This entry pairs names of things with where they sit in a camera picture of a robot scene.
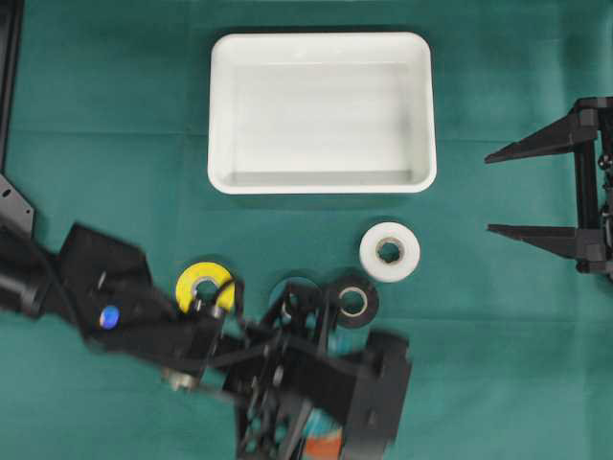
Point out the white plastic tray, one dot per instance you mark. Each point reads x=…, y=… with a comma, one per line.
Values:
x=321, y=113

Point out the red tape roll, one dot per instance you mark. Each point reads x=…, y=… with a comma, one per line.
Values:
x=323, y=442

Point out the black tape roll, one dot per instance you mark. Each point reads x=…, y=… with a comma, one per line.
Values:
x=355, y=300

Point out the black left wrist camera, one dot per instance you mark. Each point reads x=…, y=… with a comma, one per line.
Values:
x=378, y=400

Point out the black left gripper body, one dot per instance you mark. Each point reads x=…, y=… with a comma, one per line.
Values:
x=273, y=378

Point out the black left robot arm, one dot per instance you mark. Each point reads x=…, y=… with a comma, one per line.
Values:
x=103, y=288

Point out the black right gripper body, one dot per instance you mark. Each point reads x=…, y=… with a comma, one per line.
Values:
x=592, y=149

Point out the white tape roll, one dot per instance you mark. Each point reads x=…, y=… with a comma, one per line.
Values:
x=408, y=252

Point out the green table cloth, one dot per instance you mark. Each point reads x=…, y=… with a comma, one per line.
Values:
x=511, y=346

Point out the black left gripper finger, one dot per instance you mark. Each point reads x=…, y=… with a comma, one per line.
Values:
x=273, y=429
x=299, y=309

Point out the green tape roll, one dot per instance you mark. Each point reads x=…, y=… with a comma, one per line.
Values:
x=290, y=292

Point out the yellow tape roll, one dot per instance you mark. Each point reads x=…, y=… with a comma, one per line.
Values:
x=205, y=272

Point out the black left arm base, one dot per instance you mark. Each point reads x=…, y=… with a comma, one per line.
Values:
x=16, y=210

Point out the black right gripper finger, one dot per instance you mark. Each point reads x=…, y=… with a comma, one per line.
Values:
x=561, y=241
x=556, y=138

